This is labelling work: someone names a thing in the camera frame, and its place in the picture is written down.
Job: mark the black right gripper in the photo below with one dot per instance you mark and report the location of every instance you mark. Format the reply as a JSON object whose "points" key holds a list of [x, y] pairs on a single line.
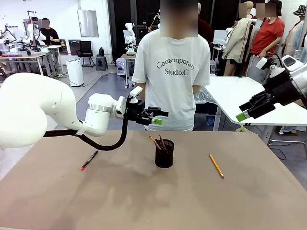
{"points": [[281, 88]]}

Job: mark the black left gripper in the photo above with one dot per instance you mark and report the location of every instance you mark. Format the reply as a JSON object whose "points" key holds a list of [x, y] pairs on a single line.
{"points": [[133, 111]]}

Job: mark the orange wooden pencil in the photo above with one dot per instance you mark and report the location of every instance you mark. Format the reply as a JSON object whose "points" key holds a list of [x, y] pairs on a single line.
{"points": [[153, 141]]}

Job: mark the pink pen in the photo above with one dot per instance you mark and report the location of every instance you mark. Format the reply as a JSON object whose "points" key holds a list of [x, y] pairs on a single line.
{"points": [[158, 143]]}

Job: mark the yellow pencil with pink eraser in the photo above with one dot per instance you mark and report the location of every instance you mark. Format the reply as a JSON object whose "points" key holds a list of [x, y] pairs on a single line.
{"points": [[216, 165]]}

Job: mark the black marker with pink cap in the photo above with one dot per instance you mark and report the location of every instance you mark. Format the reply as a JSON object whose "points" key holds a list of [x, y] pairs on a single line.
{"points": [[90, 160]]}

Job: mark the person's right forearm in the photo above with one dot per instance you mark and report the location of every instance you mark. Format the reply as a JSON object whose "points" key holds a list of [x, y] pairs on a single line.
{"points": [[138, 88]]}

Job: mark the person's left forearm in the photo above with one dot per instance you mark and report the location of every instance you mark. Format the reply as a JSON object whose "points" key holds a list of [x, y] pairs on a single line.
{"points": [[196, 90]]}

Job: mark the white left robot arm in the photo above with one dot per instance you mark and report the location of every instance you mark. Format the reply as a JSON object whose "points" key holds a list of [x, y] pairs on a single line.
{"points": [[28, 107]]}

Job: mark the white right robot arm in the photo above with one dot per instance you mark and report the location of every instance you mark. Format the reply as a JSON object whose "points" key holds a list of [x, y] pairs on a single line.
{"points": [[297, 76]]}

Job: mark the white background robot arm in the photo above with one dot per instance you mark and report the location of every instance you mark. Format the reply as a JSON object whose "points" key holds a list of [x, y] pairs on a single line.
{"points": [[129, 36], [7, 34]]}

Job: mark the black mesh pen holder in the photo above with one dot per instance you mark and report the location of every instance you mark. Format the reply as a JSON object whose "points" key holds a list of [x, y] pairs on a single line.
{"points": [[164, 158]]}

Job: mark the white table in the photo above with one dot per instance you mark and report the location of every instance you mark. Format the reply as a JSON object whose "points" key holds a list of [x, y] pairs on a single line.
{"points": [[235, 91]]}

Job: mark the person in white t-shirt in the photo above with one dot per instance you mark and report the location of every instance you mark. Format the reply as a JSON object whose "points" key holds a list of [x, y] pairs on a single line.
{"points": [[170, 95]]}

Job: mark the clear plastic bag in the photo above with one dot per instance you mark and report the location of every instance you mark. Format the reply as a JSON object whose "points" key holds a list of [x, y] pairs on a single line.
{"points": [[206, 95]]}

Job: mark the computer tower with lights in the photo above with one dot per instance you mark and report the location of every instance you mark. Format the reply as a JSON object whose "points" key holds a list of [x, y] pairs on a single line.
{"points": [[120, 67]]}

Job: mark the black tripod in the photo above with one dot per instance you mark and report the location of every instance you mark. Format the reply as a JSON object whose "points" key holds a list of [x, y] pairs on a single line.
{"points": [[247, 48]]}

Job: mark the mannequin in beige coat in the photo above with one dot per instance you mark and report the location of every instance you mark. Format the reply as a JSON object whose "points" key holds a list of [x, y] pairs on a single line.
{"points": [[237, 40]]}

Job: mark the black stool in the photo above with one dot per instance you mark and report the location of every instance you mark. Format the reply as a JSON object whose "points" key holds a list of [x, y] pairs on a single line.
{"points": [[102, 62]]}

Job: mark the black bag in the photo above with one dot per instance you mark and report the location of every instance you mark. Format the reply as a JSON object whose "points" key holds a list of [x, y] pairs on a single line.
{"points": [[101, 51]]}

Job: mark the mannequin in dark red top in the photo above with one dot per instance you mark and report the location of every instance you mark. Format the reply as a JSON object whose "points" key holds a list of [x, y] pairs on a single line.
{"points": [[205, 30]]}

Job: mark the mannequin with bucket hat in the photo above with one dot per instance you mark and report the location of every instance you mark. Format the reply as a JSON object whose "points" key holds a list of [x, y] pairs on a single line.
{"points": [[296, 36]]}

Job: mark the white air purifier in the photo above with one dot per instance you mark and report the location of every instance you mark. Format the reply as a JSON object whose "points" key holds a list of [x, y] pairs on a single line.
{"points": [[74, 72]]}

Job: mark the black office chair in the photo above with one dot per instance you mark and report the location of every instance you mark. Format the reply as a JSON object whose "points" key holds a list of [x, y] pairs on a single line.
{"points": [[85, 51]]}

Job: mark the man in black t-shirt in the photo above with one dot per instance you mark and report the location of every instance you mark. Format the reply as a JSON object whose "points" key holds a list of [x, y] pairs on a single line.
{"points": [[49, 33]]}

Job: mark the wooden background workbench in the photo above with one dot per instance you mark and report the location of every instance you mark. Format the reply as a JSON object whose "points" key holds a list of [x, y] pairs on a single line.
{"points": [[21, 57]]}

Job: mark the white background robot with headset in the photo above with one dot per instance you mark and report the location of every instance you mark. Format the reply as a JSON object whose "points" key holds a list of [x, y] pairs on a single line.
{"points": [[34, 31]]}

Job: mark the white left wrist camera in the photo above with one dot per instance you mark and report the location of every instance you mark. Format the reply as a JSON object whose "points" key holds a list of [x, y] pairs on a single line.
{"points": [[136, 92]]}

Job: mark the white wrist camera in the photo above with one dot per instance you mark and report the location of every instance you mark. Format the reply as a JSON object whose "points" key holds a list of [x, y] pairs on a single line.
{"points": [[136, 92], [262, 62]]}

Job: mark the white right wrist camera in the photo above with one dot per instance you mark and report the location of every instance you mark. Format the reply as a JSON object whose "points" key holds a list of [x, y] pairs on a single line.
{"points": [[262, 62]]}

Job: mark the grey wall panel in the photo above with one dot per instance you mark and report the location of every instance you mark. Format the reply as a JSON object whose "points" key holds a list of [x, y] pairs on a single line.
{"points": [[87, 24]]}

